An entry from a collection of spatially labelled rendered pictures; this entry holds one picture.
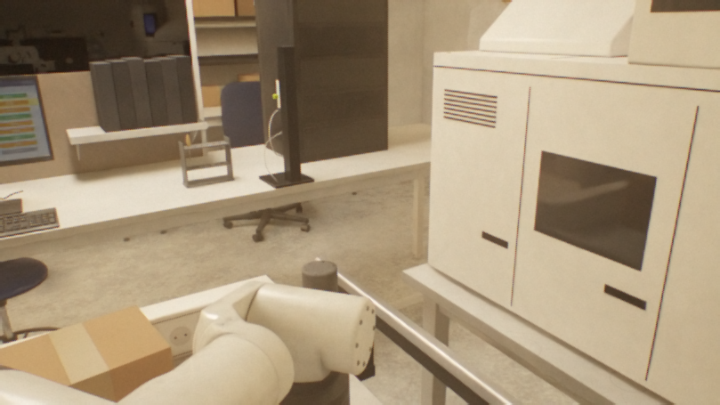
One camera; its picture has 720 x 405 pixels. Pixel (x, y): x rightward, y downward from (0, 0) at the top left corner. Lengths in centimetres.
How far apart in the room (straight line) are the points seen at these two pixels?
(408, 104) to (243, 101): 239
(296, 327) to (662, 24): 69
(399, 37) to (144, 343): 529
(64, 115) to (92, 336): 176
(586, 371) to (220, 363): 82
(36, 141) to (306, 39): 112
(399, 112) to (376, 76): 343
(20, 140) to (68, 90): 47
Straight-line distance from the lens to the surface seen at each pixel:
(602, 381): 107
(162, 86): 242
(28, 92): 217
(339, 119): 249
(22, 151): 219
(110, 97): 239
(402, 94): 599
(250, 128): 424
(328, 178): 219
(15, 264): 233
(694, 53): 88
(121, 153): 264
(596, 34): 113
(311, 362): 45
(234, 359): 36
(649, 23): 92
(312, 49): 240
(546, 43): 118
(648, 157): 92
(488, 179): 114
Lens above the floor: 150
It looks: 19 degrees down
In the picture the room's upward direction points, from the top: 1 degrees counter-clockwise
